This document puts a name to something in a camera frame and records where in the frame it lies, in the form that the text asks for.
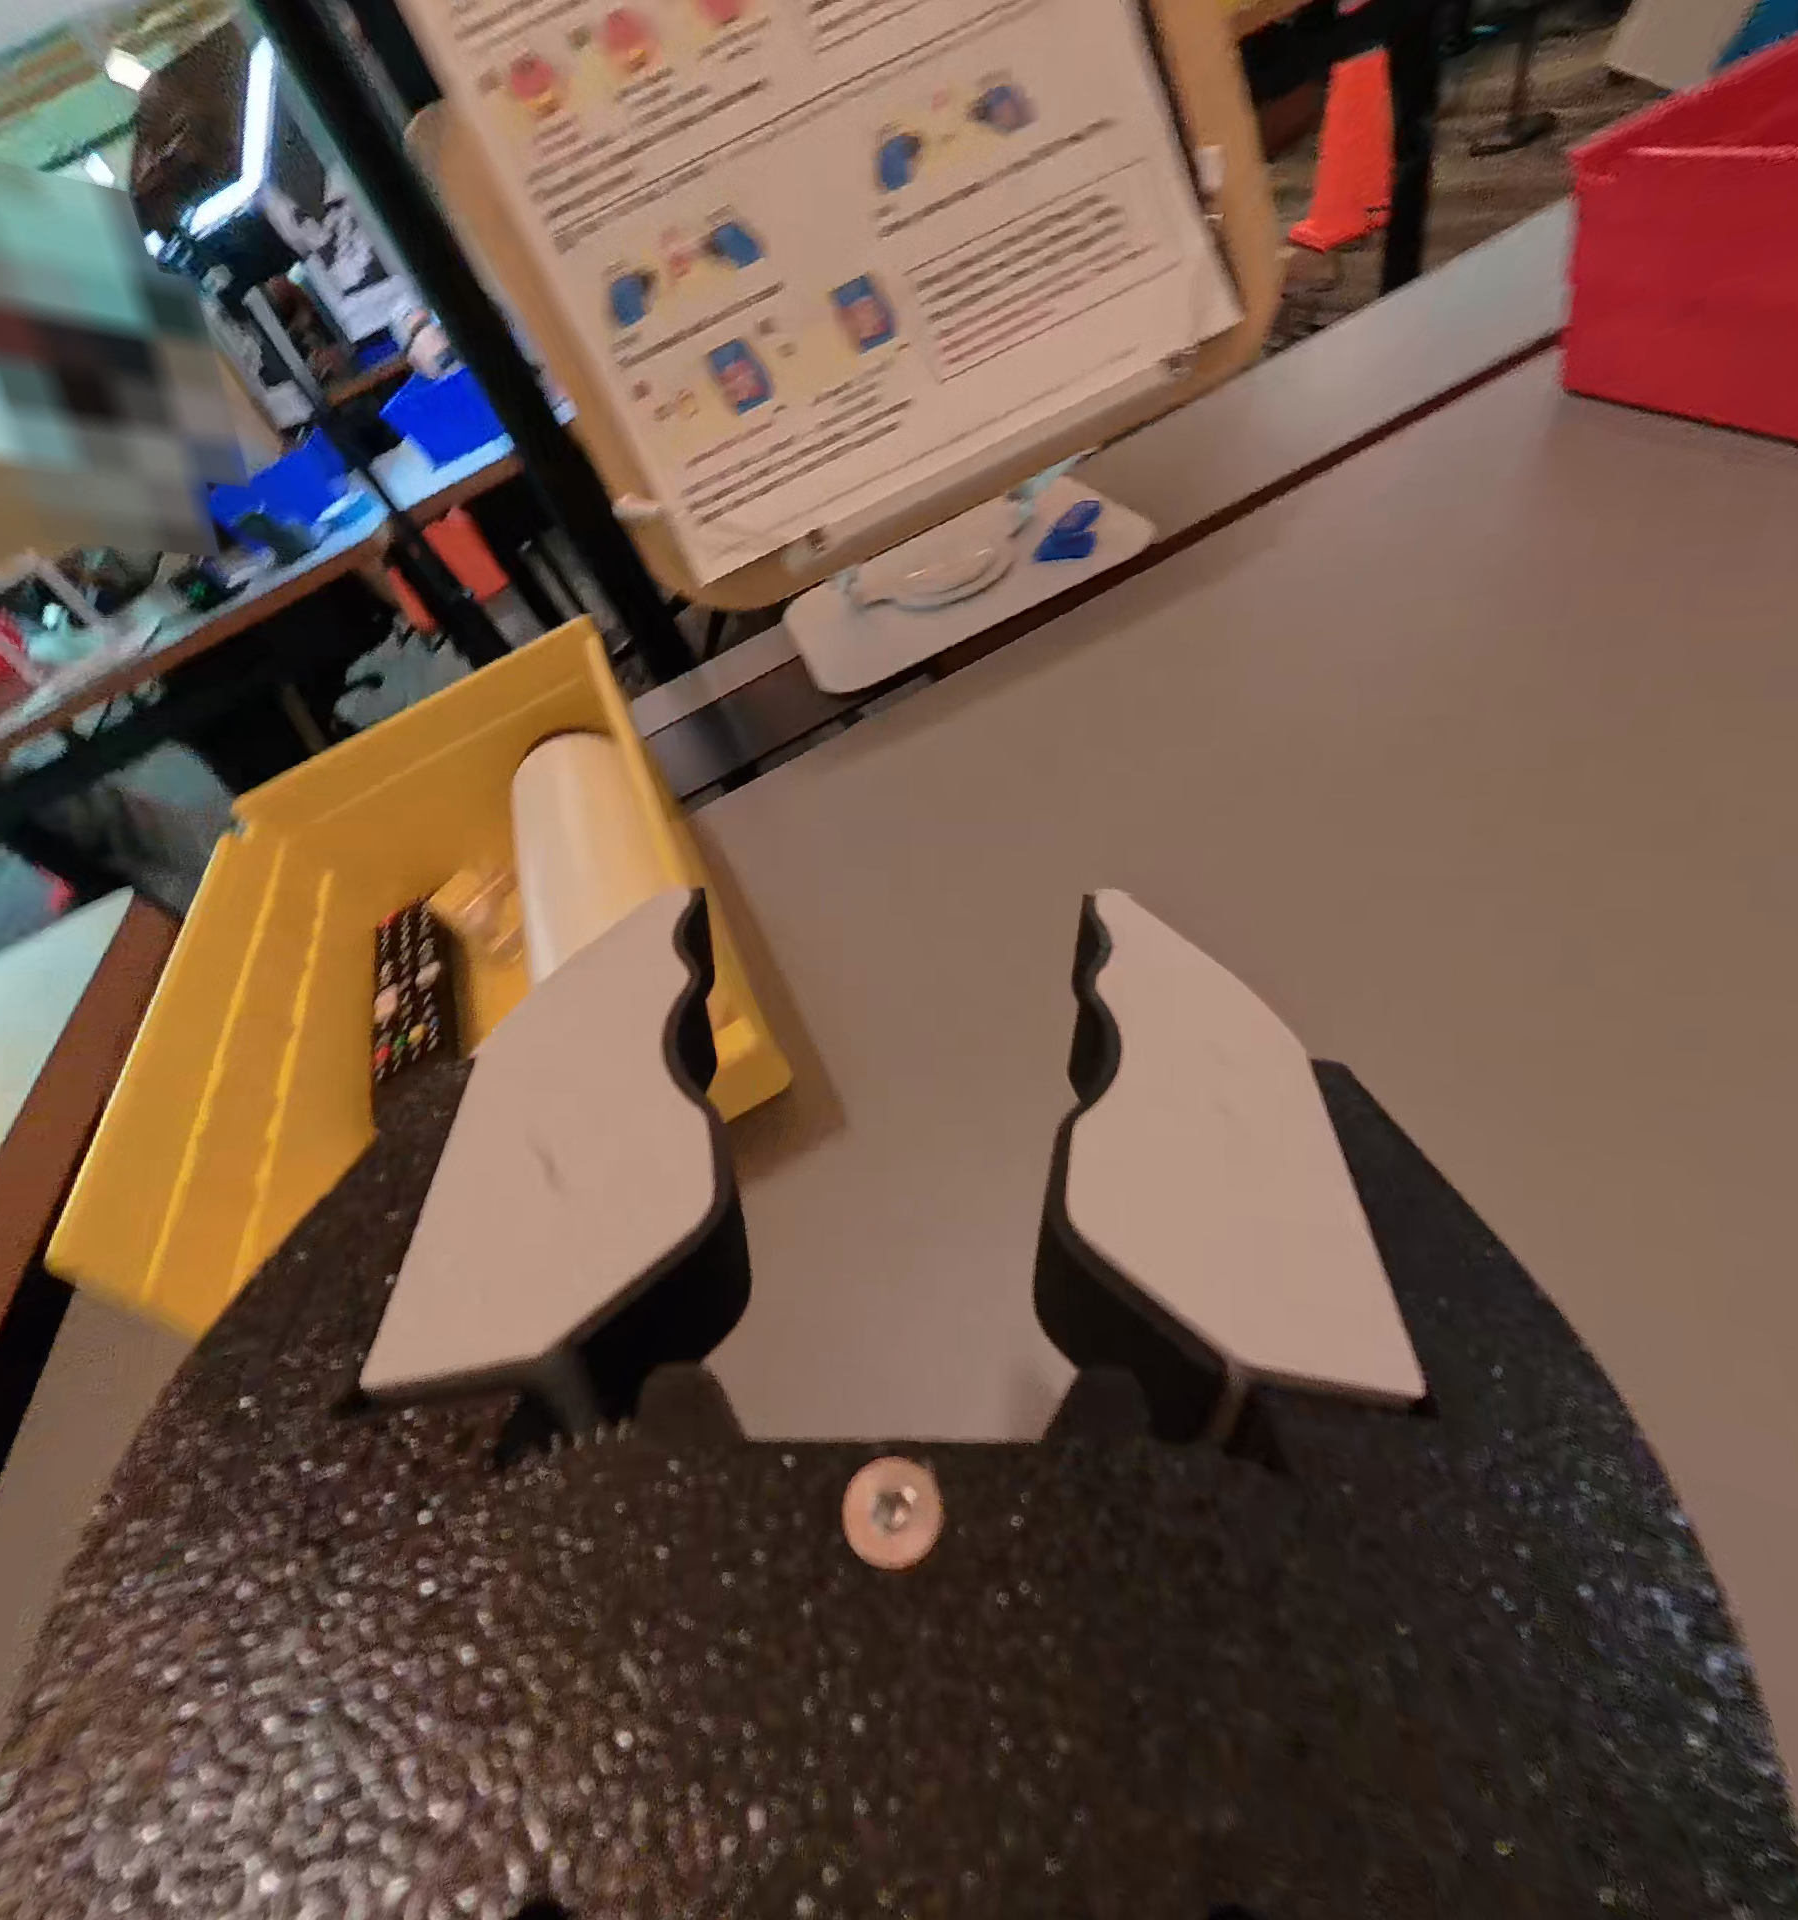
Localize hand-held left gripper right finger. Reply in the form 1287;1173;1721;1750
1034;888;1431;1457

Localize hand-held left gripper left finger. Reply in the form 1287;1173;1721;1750
353;888;752;1435

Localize yellow plastic bin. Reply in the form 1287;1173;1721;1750
43;616;795;1338

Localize black remote control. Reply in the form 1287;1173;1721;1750
367;894;470;1092

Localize white plastic bottle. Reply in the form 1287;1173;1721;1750
510;730;680;996

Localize wood-edged work table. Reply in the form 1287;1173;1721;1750
0;885;184;1460
0;443;536;805

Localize white round disc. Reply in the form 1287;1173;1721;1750
854;509;1024;619

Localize blue plastic bin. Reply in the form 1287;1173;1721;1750
374;366;513;456
203;436;350;559

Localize black vertical pole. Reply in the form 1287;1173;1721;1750
253;0;693;679

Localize printed instruction sheet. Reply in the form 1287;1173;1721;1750
404;0;1246;589

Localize orange traffic cone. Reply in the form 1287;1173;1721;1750
1283;46;1400;259

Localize LED light panel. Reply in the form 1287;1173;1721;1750
126;30;295;257

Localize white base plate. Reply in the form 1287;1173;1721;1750
779;480;1159;701

